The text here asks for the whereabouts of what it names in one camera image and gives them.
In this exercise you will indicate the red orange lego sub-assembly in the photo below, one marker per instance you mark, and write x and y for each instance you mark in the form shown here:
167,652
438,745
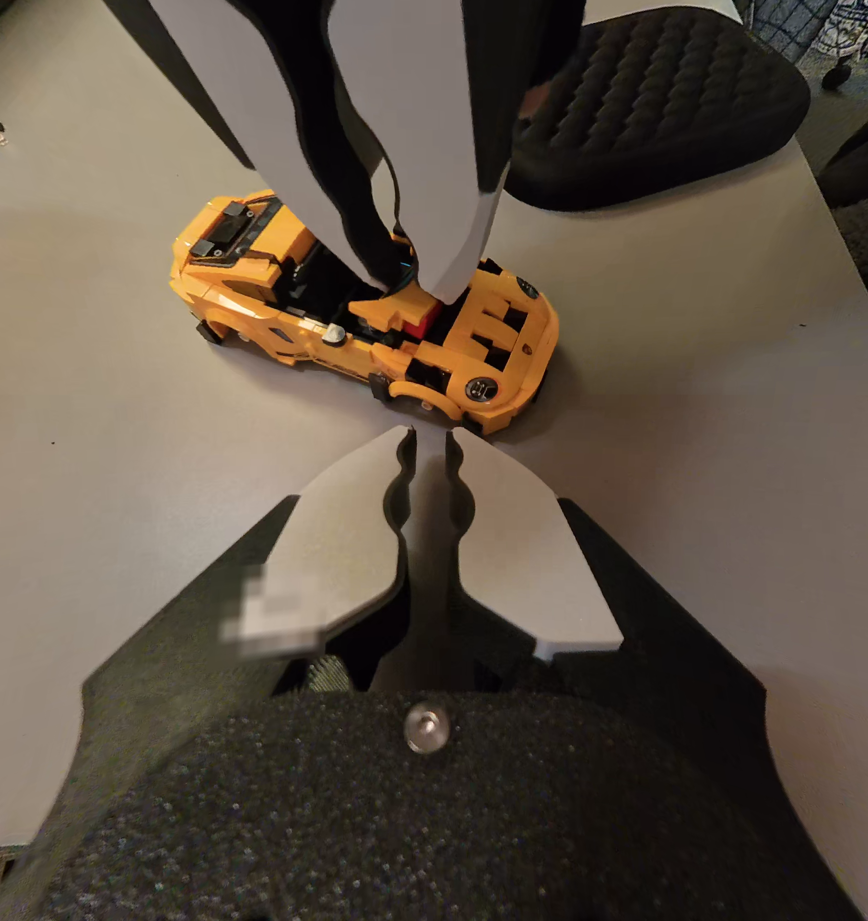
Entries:
387,309

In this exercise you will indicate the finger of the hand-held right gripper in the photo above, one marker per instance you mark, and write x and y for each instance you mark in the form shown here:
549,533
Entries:
412,108
247,108

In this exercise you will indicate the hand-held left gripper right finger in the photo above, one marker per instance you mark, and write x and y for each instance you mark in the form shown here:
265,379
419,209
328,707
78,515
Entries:
527,554

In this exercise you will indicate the person's right hand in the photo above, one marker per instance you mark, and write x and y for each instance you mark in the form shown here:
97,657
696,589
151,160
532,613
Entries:
535,101

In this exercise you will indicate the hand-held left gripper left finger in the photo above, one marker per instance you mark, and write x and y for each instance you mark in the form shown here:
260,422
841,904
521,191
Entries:
340,532

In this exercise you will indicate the yellow lego car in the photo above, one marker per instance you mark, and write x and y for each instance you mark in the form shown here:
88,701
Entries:
261,302

